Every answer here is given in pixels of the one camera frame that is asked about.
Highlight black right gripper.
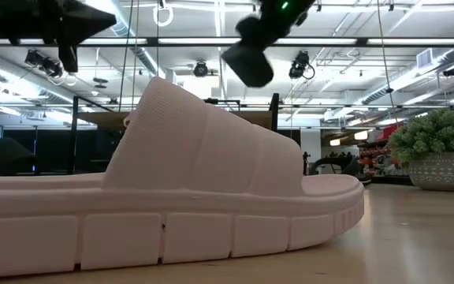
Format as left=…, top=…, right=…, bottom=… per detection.
left=221, top=11, right=292, bottom=88

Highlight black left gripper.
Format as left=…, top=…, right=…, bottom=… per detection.
left=17, top=0, right=117, bottom=74

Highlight pink slide sandal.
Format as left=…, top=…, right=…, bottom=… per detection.
left=0, top=76, right=366, bottom=279

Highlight black slide sandal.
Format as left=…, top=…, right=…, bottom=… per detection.
left=0, top=136, right=38, bottom=177

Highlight black metal wooden shelf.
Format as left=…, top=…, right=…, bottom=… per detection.
left=68, top=92, right=280, bottom=175

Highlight red storage rack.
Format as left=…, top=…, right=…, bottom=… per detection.
left=359, top=121, right=407, bottom=177

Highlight green plant in patterned pot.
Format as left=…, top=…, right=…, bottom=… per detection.
left=385, top=107, right=454, bottom=192

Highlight white hanging cable loop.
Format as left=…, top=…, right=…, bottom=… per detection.
left=152, top=0, right=175, bottom=28

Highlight thin black hanging cable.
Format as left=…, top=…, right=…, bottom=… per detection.
left=375, top=0, right=400, bottom=125

